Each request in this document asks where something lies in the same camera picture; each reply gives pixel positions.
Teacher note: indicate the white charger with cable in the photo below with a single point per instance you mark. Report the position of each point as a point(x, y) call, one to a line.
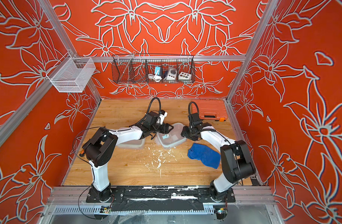
point(155, 78)

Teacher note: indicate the clear lunch box with lid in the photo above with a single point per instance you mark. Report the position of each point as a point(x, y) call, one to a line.
point(172, 139)

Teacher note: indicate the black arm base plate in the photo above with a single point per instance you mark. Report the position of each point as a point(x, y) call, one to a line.
point(203, 194)

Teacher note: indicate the clear acrylic wall bin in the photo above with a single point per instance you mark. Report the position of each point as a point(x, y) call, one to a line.
point(72, 74)

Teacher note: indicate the blue small box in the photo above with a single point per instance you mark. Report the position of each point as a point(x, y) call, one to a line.
point(157, 71)

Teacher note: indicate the white button box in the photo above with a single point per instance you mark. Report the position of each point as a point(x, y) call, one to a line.
point(183, 76)

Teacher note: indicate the orange plastic tool case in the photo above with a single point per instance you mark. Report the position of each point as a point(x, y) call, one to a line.
point(210, 109)

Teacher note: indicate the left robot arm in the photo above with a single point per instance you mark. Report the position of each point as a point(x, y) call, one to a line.
point(99, 149)

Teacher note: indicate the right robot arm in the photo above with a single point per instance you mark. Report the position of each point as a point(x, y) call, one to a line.
point(236, 161)

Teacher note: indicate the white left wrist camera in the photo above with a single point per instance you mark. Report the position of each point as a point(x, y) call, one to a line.
point(162, 116)

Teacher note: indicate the black wire wall basket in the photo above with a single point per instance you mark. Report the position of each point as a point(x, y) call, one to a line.
point(134, 68)

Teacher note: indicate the white round-dial device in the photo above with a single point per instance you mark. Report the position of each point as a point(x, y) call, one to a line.
point(171, 74)

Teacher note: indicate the blue cleaning cloth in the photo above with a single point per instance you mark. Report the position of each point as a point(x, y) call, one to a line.
point(205, 154)

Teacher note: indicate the orange handled screwdriver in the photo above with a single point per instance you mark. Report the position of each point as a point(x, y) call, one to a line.
point(82, 153)

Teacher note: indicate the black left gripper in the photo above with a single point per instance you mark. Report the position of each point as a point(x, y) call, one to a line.
point(166, 128)

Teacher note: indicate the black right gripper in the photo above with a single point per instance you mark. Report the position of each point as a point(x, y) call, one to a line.
point(184, 132)

